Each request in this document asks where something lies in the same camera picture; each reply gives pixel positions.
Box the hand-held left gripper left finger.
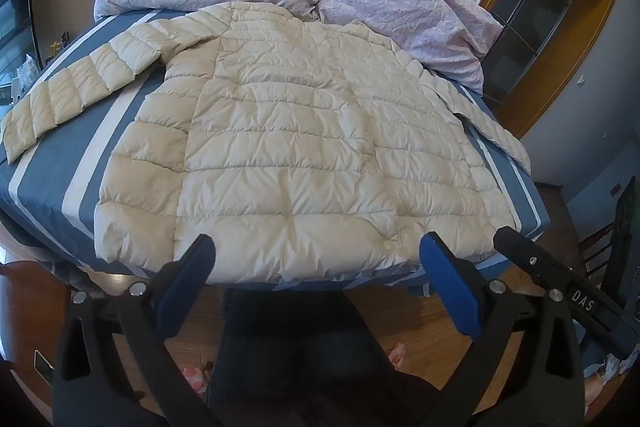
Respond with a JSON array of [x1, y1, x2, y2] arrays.
[[52, 234, 217, 427]]

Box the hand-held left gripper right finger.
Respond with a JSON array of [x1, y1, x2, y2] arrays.
[[419, 231, 587, 427]]

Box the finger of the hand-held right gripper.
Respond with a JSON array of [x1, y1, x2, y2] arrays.
[[492, 226, 576, 295]]

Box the cream puffer jacket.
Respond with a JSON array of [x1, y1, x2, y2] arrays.
[[1, 2, 532, 283]]

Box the dark wooden chair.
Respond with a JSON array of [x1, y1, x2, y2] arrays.
[[575, 179, 640, 303]]

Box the person's legs in dark trousers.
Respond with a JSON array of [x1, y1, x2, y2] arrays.
[[207, 287, 426, 427]]

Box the bed with blue striped sheet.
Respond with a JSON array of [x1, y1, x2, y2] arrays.
[[0, 9, 551, 298]]

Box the brown wooden cabinet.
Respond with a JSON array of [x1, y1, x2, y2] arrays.
[[0, 257, 68, 413]]

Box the small white trinkets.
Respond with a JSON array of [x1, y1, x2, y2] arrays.
[[11, 32, 68, 95]]

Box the window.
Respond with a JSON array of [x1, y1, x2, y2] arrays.
[[0, 0, 40, 100]]

